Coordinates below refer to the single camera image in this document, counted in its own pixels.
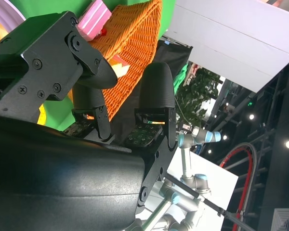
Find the black tripod boom pole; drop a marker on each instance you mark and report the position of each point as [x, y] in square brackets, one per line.
[183, 185]

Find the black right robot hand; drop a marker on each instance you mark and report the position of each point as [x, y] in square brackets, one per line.
[50, 180]

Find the black backdrop curtain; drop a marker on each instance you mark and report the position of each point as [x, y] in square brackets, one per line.
[171, 57]

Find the green tablecloth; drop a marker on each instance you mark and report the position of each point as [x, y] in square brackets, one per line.
[50, 7]

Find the square ceiling air vent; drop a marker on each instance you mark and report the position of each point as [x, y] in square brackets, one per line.
[285, 220]

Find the green leafy plant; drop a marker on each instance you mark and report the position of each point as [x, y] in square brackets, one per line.
[197, 96]

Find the pink cake slice with cherry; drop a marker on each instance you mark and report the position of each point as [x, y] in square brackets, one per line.
[94, 16]

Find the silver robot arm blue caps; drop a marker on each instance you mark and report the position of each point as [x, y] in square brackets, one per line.
[200, 181]

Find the pink yellow striped cake slice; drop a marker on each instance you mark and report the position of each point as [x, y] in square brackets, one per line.
[121, 69]

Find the white round plate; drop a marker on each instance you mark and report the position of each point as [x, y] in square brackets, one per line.
[9, 14]

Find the orange wicker basket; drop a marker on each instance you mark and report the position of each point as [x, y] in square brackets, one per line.
[139, 36]

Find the green hanging cloth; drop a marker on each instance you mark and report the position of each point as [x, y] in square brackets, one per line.
[180, 77]

